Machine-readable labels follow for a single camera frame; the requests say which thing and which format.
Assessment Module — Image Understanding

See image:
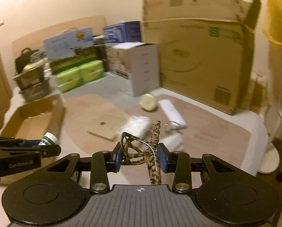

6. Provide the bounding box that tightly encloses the white fan stand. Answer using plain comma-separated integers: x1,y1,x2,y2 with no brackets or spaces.
258,47,282,175

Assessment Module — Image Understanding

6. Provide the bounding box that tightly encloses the light blue cow milk box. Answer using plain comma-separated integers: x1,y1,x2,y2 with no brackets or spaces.
43,27,93,61

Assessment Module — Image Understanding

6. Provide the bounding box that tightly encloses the green tissue pack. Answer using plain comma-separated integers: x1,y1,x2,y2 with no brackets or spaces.
55,67,84,93
78,60,104,83

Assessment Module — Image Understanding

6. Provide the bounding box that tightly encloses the shallow open cardboard tray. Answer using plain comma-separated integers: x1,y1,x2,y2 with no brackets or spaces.
0,94,66,140

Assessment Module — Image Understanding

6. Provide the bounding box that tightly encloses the white product box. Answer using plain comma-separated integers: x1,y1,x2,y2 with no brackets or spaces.
111,42,160,97

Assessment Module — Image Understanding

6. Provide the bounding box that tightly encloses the leopard print strap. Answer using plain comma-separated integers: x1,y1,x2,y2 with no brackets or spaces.
120,120,163,186

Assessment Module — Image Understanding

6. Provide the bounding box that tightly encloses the blue milk carton box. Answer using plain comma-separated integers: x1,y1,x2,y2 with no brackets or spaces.
103,21,142,43

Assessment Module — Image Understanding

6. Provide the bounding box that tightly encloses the cream round stone object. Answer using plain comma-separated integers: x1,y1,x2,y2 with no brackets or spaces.
139,93,158,112

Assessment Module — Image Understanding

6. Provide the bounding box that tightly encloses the flat cardboard sheet behind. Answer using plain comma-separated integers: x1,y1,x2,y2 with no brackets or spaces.
12,15,106,58

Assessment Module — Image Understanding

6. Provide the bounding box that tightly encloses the white green small bottle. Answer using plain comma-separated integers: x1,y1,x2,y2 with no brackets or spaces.
39,132,60,145

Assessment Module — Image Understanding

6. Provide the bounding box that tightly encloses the green tissue pack right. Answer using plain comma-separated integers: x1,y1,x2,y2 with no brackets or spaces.
78,60,104,83

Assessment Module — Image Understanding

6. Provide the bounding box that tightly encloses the black handbag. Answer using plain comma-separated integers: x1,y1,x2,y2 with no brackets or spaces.
15,48,39,74

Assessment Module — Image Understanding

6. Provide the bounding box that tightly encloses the lower dark food tray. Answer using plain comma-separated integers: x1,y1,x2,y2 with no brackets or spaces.
19,77,51,102

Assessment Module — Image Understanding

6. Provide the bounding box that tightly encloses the white square lidded container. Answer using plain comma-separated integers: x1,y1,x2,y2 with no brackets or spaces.
161,133,184,152

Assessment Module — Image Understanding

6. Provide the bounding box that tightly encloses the green tissue pack left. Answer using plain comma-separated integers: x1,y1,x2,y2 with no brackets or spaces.
55,67,84,93

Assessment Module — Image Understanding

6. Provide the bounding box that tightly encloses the clear box of floss picks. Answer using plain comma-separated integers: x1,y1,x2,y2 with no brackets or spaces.
119,116,152,139

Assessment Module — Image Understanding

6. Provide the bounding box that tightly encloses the large brown cardboard box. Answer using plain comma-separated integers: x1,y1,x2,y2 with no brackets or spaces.
142,0,261,115

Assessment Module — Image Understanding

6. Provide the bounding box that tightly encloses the flat gold square box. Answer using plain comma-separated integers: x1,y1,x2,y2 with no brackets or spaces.
87,114,127,141

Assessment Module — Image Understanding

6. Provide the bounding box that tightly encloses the white handle metal tool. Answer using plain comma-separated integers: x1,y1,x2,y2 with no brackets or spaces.
158,100,188,130

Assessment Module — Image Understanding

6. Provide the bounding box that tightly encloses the folded grey cloth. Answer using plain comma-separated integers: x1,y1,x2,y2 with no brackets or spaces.
30,49,47,63

